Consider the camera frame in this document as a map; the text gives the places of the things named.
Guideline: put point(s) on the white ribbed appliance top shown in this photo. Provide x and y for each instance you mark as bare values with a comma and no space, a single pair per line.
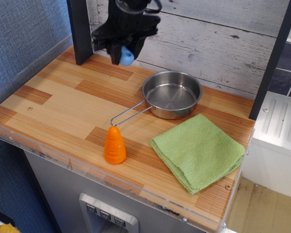
273,125

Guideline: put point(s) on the dark grey right post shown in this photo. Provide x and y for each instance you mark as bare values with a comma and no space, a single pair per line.
273,61

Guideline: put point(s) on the dark grey left post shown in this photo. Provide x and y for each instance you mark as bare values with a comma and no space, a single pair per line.
80,29

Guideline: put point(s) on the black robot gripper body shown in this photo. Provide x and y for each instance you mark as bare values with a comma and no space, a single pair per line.
127,20

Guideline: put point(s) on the silver dispenser button panel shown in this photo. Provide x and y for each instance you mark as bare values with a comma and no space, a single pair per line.
101,217

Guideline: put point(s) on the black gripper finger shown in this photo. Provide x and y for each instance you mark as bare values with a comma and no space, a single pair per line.
136,46
115,52

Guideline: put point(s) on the yellow black object corner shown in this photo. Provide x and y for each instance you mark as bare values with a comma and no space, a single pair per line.
8,228

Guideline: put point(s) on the blue and grey scoop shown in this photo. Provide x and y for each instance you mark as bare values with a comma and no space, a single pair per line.
127,57

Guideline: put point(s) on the green folded cloth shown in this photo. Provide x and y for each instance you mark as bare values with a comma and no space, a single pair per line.
198,152

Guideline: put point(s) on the dark grey post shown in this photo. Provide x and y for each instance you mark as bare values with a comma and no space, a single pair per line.
80,29
273,61

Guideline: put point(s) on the orange plastic carrot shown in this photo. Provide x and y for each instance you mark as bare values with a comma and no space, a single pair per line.
114,148

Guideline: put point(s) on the clear acrylic table edge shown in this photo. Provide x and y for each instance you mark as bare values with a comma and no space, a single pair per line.
142,186

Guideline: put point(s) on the stainless steel saucepan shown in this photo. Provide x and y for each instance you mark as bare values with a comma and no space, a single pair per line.
168,95

